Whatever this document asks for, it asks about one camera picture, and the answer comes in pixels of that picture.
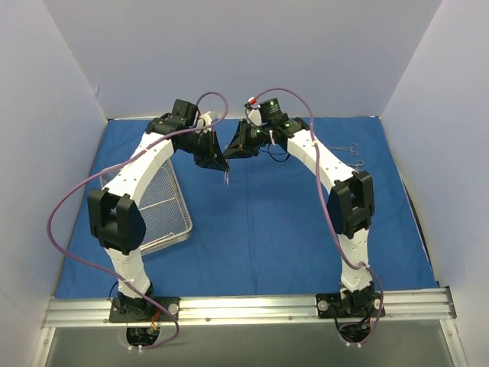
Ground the wire mesh instrument tray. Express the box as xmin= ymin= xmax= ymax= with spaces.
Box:
xmin=87 ymin=160 xmax=193 ymax=255

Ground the blue surgical drape cloth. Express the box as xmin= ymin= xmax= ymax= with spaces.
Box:
xmin=55 ymin=115 xmax=440 ymax=299

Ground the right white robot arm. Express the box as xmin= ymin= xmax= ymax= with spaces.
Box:
xmin=223 ymin=98 xmax=374 ymax=316

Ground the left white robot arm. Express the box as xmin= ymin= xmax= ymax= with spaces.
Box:
xmin=87 ymin=99 xmax=229 ymax=320

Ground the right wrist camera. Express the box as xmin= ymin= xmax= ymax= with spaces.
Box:
xmin=244 ymin=97 xmax=282 ymax=125

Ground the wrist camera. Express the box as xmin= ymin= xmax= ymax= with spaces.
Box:
xmin=199 ymin=111 xmax=218 ymax=126
xmin=244 ymin=97 xmax=282 ymax=125

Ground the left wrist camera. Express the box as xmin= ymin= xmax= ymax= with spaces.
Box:
xmin=199 ymin=111 xmax=218 ymax=126

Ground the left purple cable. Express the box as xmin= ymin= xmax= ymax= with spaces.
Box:
xmin=46 ymin=91 xmax=229 ymax=349

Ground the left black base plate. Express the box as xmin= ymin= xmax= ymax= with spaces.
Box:
xmin=108 ymin=295 xmax=180 ymax=323

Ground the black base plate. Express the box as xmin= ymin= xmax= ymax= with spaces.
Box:
xmin=315 ymin=291 xmax=380 ymax=319
xmin=108 ymin=295 xmax=180 ymax=323

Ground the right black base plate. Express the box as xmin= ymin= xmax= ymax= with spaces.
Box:
xmin=315 ymin=291 xmax=380 ymax=319

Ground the front aluminium rail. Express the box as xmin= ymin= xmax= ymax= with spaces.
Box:
xmin=43 ymin=288 xmax=456 ymax=328

